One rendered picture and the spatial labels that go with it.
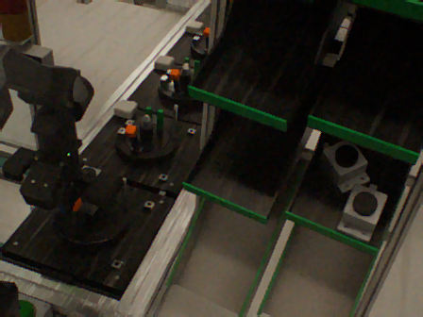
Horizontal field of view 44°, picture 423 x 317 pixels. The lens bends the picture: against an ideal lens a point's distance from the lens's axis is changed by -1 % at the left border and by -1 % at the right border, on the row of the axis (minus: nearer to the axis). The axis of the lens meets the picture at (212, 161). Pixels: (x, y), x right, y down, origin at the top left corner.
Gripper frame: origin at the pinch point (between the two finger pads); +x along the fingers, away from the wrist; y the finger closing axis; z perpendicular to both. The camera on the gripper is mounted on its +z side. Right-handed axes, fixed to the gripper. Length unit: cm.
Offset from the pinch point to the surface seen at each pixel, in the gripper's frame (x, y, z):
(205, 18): 12, -10, -101
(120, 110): 10.7, -10.2, -40.2
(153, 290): 13.5, 16.5, 2.1
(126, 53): 23, -31, -87
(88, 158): 12.4, -9.7, -23.6
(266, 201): -10.8, 32.1, -1.3
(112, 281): 12.5, 9.7, 3.7
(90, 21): 23, -53, -102
